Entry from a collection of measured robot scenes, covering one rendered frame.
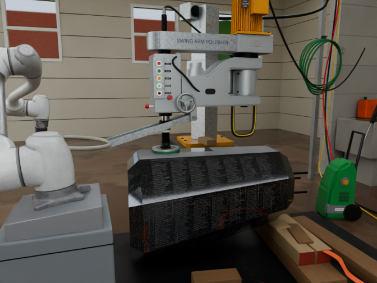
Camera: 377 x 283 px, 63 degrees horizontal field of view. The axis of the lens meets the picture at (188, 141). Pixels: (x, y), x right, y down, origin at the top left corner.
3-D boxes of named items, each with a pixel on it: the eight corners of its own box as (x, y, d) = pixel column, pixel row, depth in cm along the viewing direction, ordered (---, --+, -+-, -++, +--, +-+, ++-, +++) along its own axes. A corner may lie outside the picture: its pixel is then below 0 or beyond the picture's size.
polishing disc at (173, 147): (171, 145, 254) (171, 144, 253) (184, 149, 236) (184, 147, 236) (147, 147, 243) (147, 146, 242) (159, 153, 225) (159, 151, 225)
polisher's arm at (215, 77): (248, 116, 267) (250, 58, 258) (262, 119, 245) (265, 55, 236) (165, 119, 246) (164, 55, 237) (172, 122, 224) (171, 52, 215)
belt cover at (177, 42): (256, 60, 262) (257, 40, 259) (272, 58, 239) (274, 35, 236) (144, 57, 235) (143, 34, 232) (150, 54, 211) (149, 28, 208)
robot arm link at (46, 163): (78, 186, 119) (69, 130, 116) (26, 196, 112) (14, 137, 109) (75, 176, 134) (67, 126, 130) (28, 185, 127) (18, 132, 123)
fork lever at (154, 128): (191, 117, 251) (189, 111, 250) (199, 119, 233) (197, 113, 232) (108, 144, 235) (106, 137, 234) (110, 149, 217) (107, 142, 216)
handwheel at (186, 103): (192, 112, 233) (192, 92, 230) (196, 113, 224) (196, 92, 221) (173, 112, 229) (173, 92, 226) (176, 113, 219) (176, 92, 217)
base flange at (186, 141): (175, 139, 334) (175, 135, 333) (218, 137, 346) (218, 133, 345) (187, 148, 288) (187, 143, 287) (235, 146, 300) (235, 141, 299)
